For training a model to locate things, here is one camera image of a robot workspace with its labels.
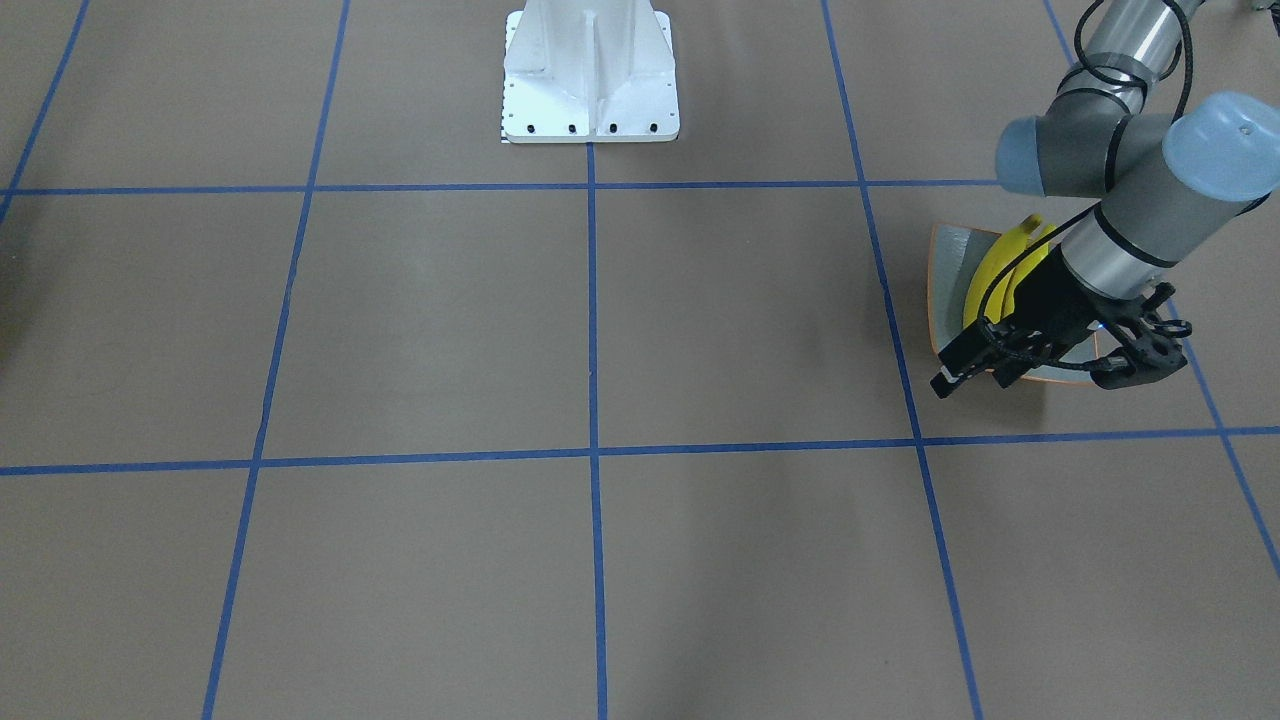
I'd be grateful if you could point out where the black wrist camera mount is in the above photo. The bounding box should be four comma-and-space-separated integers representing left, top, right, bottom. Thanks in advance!
1091, 281, 1193, 389

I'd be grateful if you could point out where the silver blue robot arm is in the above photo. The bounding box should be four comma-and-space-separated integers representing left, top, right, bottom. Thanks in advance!
927, 1, 1277, 398

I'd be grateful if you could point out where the grey square plate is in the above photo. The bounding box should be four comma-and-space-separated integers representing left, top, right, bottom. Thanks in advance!
927, 222, 1100, 386

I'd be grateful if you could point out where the black camera cable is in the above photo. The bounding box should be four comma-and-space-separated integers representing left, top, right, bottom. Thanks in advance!
975, 0, 1196, 331

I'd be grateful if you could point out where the yellow banana curved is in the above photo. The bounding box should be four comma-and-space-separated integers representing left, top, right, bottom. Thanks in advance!
995, 214, 1055, 319

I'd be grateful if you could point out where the white pedestal column base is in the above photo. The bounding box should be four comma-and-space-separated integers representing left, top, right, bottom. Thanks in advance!
500, 1, 681, 143

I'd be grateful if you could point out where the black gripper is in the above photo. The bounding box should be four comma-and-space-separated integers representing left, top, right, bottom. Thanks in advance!
931, 247, 1111, 398

